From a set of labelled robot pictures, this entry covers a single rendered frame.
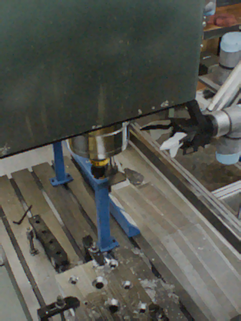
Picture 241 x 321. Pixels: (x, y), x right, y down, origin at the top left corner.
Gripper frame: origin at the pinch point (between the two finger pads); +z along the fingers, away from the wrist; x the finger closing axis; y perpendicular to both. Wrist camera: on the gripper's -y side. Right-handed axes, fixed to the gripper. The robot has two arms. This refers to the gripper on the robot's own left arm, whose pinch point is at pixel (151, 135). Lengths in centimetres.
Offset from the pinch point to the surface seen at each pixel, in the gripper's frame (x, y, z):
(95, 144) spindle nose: -7.0, -7.5, 19.9
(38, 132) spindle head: -12.5, -18.1, 34.6
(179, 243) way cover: 15, 70, -27
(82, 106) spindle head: -12.5, -21.6, 25.1
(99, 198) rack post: 14.8, 30.9, 9.3
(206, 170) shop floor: 122, 142, -133
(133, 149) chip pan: 93, 78, -48
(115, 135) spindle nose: -7.9, -9.2, 15.1
